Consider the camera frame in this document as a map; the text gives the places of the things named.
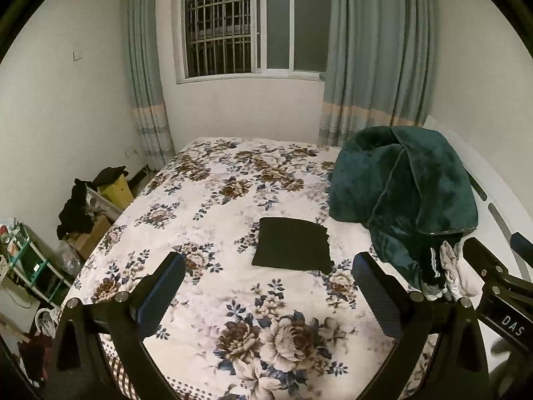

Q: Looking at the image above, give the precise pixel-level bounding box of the white coiled cable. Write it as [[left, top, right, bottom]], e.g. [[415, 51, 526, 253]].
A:
[[35, 306, 61, 338]]

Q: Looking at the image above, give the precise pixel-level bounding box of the grey-green curtain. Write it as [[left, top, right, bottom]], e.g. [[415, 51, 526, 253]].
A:
[[317, 0, 438, 147], [121, 0, 176, 171]]

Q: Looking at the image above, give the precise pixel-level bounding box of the black garment with white stripes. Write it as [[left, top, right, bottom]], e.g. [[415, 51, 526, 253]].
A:
[[420, 246, 449, 301]]

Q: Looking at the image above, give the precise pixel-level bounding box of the brown cardboard box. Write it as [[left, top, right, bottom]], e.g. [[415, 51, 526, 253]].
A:
[[69, 214, 111, 259]]

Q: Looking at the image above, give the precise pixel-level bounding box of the green shelf rack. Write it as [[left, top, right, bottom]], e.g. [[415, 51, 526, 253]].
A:
[[0, 217, 74, 307]]

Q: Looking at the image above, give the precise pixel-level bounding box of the dark green plush blanket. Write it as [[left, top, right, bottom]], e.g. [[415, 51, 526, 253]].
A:
[[328, 125, 479, 296]]

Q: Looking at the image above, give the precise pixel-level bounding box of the clear plastic bag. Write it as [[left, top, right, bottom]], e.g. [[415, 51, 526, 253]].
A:
[[56, 239, 84, 278]]

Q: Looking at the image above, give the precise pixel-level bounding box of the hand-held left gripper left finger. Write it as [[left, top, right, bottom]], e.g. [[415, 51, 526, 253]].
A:
[[46, 251, 187, 400]]

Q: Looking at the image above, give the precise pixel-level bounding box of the yellow box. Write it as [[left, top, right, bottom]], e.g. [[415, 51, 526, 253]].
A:
[[100, 175, 135, 211]]

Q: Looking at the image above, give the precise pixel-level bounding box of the black striped sweater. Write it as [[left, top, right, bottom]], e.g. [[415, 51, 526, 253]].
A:
[[251, 217, 335, 272]]

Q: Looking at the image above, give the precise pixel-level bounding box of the white bed headboard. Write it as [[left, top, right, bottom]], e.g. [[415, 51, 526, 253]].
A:
[[422, 114, 533, 296]]

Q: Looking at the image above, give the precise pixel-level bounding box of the dark red cloth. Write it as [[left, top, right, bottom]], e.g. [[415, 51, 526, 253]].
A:
[[17, 333, 55, 385]]

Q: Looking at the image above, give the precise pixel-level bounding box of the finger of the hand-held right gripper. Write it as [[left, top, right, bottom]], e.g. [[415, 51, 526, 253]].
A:
[[510, 232, 533, 261], [463, 237, 533, 297]]

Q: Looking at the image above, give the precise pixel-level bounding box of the floral bed quilt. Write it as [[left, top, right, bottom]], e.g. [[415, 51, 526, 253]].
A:
[[69, 135, 442, 400]]

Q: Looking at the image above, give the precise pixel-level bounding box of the window with metal grille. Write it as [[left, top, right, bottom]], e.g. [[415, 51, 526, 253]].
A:
[[176, 0, 334, 85]]

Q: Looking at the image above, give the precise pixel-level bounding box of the white clothes pile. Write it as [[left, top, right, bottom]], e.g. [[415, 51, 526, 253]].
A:
[[439, 239, 484, 299]]

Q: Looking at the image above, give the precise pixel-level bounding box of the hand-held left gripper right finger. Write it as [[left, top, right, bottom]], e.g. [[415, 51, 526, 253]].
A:
[[351, 251, 490, 400]]

